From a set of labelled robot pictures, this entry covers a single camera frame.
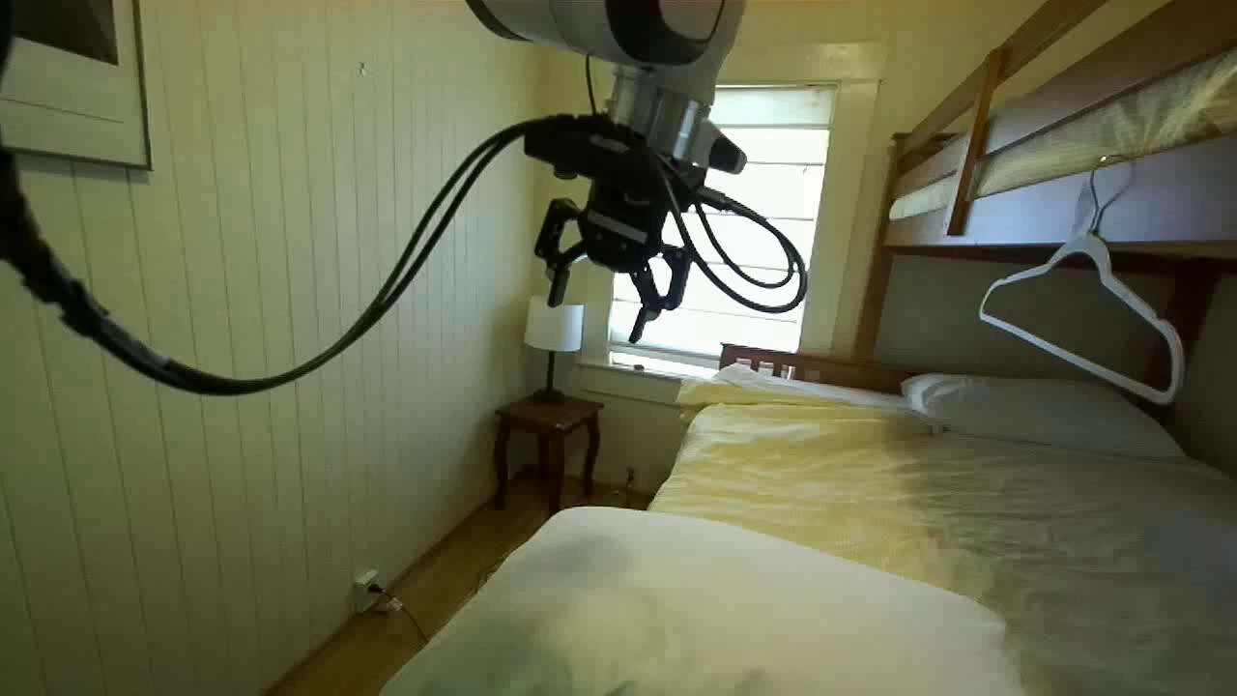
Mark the dark wooden nightstand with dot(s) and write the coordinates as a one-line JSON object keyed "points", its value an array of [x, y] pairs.
{"points": [[550, 415]]}

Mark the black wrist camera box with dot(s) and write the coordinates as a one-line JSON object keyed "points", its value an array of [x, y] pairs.
{"points": [[581, 139]]}

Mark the large white pillow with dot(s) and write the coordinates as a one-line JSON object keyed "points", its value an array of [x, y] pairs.
{"points": [[697, 603]]}

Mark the pale yellow striped bedsheet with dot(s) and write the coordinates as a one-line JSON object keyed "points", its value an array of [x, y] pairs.
{"points": [[823, 487]]}

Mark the white plastic clothes hanger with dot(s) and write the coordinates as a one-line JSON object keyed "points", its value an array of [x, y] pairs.
{"points": [[1135, 322]]}

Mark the framed wall picture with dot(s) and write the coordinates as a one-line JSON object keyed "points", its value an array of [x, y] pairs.
{"points": [[79, 92]]}

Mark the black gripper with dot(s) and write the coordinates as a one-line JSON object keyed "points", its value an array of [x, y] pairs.
{"points": [[625, 208]]}

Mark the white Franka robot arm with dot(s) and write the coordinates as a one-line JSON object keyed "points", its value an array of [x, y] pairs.
{"points": [[603, 25]]}

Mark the wall outlet with plug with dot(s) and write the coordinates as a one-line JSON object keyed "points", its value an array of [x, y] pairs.
{"points": [[369, 590]]}

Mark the white shade table lamp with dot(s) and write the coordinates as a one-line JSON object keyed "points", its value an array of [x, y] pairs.
{"points": [[554, 325]]}

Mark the wooden bunk bed frame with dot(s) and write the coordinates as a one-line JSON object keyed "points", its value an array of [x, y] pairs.
{"points": [[1122, 123], [1135, 208]]}

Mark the small white pillow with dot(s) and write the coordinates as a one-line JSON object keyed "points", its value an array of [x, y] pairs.
{"points": [[1031, 410]]}

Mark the window with white blind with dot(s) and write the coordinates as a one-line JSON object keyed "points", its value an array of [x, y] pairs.
{"points": [[776, 219]]}

